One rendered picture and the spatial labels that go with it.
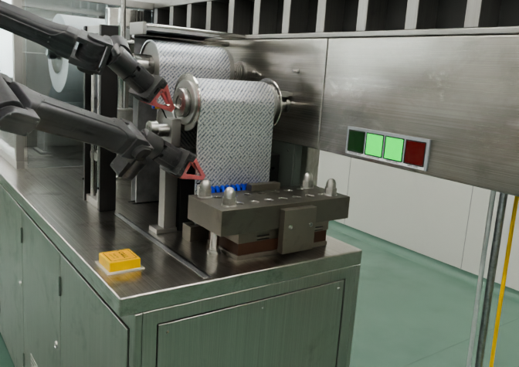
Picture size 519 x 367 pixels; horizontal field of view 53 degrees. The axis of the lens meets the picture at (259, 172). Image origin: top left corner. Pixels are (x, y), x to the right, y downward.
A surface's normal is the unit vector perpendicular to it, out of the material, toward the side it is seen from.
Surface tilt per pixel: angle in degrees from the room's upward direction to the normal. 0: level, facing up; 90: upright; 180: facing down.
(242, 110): 90
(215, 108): 90
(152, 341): 90
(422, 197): 90
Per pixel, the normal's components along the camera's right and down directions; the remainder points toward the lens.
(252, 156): 0.58, 0.19
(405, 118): -0.81, 0.05
